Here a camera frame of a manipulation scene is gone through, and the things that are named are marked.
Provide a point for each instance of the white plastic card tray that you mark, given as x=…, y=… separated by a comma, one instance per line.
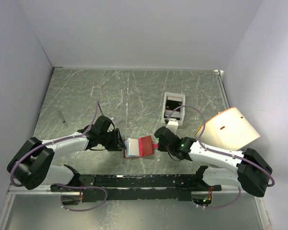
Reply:
x=182, y=110

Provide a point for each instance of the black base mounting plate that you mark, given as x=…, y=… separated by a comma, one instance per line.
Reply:
x=134, y=187

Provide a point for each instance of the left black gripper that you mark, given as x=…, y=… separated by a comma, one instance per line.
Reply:
x=117, y=143

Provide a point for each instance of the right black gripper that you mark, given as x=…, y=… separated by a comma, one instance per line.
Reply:
x=161, y=147

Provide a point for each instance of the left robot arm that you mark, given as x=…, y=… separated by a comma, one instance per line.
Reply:
x=32, y=164

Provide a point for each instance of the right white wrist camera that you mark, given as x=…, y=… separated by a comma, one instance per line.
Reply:
x=172, y=125

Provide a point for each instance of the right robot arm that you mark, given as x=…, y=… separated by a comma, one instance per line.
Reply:
x=245, y=169

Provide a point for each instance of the white orange lamp shade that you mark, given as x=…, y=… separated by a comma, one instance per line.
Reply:
x=228, y=130

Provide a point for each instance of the red leather card holder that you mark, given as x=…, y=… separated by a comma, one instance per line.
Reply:
x=137, y=148

